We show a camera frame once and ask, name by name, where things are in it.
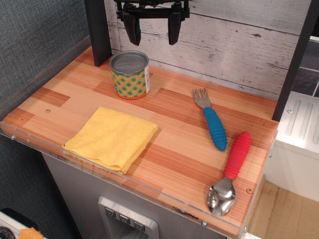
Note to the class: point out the white toy sink unit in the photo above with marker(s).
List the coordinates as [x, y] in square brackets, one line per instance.
[293, 162]

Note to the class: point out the dark left post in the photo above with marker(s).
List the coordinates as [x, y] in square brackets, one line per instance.
[98, 29]

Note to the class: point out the dark right post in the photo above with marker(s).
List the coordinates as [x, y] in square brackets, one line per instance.
[301, 46]

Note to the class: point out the yellow folded cloth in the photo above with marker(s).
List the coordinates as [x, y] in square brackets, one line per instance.
[112, 139]

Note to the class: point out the green orange dotted can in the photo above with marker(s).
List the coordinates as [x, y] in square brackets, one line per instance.
[130, 74]

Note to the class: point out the dark post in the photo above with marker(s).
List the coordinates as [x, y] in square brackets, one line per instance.
[98, 29]
[301, 46]

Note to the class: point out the red handled spoon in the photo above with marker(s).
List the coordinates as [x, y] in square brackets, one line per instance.
[222, 195]

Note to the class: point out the clear acrylic edge guard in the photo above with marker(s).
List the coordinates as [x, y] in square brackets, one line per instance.
[152, 193]

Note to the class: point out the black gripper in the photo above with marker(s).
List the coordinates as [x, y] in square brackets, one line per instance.
[130, 11]

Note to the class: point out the blue handled fork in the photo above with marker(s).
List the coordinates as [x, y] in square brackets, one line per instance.
[215, 126]

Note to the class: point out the silver dispenser panel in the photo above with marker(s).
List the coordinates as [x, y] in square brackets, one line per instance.
[127, 219]

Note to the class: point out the orange black object corner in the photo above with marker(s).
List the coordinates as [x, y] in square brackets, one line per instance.
[15, 222]

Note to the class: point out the grey toy fridge front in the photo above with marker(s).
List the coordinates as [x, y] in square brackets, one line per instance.
[81, 192]

